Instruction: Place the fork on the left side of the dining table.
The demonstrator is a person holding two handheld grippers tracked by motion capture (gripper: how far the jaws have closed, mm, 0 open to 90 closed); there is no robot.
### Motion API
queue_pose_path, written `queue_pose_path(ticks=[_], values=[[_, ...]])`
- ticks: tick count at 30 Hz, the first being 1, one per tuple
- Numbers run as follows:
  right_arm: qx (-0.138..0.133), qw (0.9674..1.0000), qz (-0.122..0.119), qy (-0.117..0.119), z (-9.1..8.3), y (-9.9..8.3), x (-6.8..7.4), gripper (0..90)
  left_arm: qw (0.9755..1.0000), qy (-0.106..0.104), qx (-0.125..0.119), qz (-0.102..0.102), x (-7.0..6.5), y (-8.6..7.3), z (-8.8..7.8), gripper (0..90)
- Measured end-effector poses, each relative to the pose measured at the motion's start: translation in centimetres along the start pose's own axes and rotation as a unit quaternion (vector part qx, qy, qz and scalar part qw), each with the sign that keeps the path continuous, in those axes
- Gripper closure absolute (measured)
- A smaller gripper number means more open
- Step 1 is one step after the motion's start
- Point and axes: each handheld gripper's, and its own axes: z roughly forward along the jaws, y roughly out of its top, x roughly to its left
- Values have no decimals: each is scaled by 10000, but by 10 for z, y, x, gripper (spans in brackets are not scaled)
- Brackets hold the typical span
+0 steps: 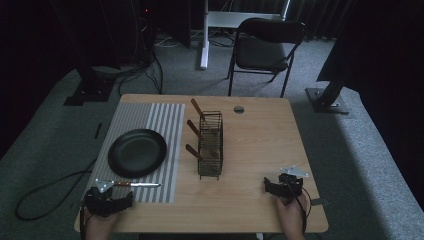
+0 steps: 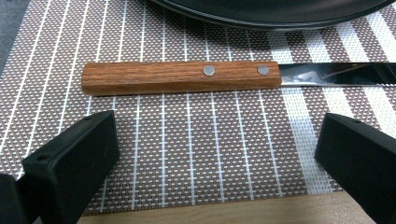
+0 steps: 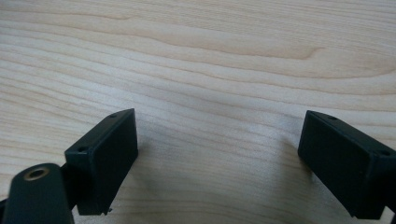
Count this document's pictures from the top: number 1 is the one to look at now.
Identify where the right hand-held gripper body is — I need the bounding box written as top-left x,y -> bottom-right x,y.
276,165 -> 310,202

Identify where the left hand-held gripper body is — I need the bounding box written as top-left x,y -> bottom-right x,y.
83,178 -> 125,218

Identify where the person's left hand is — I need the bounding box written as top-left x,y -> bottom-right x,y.
83,208 -> 120,240

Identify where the person's right hand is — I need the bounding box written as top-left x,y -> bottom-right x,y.
274,194 -> 309,240

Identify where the black round plate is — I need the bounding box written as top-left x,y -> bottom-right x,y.
107,128 -> 168,179

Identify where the grey white striped placemat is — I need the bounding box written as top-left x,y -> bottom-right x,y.
87,102 -> 186,205

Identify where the black folding chair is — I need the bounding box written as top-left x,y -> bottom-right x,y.
227,17 -> 307,99

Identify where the wooden-handled table knife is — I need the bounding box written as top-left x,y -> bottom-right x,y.
112,180 -> 163,189

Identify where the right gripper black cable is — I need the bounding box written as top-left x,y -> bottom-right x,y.
287,178 -> 313,234

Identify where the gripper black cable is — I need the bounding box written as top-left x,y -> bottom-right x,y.
287,178 -> 313,234
79,206 -> 88,240

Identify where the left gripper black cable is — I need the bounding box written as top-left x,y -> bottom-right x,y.
79,206 -> 88,240

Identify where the black floor cable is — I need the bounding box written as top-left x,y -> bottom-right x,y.
14,159 -> 98,222

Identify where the dark wire cutlery basket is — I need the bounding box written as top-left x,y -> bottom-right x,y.
197,110 -> 224,181

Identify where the wooden-handled utensil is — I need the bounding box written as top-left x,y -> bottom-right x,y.
184,143 -> 219,161
186,119 -> 205,141
190,98 -> 214,133

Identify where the black stand with base plate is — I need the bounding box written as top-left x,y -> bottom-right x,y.
49,0 -> 122,107
304,49 -> 354,116

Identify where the bundle of floor cables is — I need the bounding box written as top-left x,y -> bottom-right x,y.
117,33 -> 165,96

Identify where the white desk frame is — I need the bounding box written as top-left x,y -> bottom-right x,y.
198,0 -> 292,71

